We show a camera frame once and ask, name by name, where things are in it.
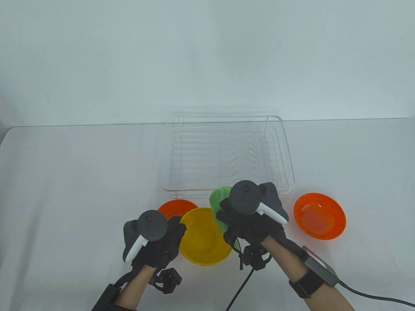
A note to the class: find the grey wrist sensor box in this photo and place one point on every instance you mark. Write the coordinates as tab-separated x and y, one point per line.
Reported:
319	265
105	299

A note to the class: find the grey and white controller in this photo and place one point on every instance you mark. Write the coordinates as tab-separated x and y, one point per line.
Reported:
150	225
244	197

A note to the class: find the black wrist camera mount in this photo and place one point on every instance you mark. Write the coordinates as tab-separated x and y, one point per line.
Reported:
168	280
256	257

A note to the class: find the person's left forearm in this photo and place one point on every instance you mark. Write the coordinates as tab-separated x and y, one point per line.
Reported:
136	288

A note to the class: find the person's right forearm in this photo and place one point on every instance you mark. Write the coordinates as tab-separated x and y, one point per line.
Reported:
285	259

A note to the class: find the yellow bowl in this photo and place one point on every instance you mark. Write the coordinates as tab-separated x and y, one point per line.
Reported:
201	236

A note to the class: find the person's left hand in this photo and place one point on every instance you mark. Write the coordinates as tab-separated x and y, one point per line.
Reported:
162	252

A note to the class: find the person's right hand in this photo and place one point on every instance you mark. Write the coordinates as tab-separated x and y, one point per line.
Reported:
249	230

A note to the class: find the orange bowl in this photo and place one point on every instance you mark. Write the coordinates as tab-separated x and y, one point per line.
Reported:
321	215
176	207

